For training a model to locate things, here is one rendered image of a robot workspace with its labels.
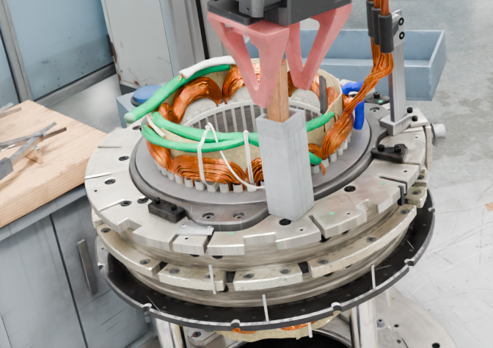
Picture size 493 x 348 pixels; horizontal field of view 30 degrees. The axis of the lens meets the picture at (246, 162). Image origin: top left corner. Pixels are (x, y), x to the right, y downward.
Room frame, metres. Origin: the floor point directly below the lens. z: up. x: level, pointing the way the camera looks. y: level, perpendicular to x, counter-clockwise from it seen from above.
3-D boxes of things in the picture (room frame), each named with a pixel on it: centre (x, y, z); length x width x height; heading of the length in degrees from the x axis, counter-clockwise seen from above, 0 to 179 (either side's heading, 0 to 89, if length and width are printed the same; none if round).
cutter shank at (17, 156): (0.84, 0.22, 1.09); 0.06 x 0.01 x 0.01; 155
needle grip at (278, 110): (0.65, -0.03, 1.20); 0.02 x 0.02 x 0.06
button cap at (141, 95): (1.04, 0.11, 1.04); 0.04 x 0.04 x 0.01
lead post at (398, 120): (0.76, -0.14, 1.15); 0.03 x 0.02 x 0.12; 127
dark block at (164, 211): (0.67, 0.07, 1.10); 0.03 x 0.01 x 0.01; 44
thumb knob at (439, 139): (0.77, -0.19, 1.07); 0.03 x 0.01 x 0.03; 3
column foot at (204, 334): (0.87, 0.07, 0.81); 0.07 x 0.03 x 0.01; 127
